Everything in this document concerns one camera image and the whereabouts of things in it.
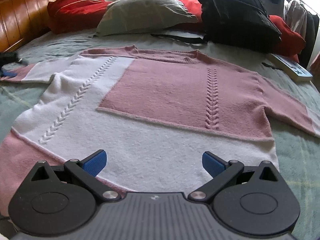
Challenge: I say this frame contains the pink and white sweater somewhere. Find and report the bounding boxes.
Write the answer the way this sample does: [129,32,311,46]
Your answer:
[1,46,319,215]

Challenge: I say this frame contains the black pen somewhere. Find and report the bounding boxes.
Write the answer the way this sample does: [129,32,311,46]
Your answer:
[261,62,282,70]

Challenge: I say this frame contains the red quilt behind backpack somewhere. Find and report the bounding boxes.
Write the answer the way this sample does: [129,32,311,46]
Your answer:
[175,0,306,63]

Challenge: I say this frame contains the grey pillow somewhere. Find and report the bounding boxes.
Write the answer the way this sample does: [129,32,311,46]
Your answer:
[95,0,198,36]

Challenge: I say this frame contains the wooden headboard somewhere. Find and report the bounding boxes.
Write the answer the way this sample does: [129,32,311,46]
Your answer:
[0,0,56,52]

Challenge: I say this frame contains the green plaid bed blanket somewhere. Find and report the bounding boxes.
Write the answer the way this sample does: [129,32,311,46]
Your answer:
[1,30,319,239]

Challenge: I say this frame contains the paperback book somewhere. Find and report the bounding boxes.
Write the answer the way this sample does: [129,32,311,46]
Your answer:
[266,54,313,82]

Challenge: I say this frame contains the hanging clothes on rack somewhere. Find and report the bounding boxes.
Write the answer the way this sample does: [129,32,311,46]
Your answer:
[284,0,319,68]

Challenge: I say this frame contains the red pillow at headboard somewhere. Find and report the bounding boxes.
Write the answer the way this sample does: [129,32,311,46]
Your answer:
[47,0,110,34]

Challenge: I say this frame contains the black backpack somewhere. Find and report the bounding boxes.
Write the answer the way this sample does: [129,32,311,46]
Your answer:
[152,0,281,54]

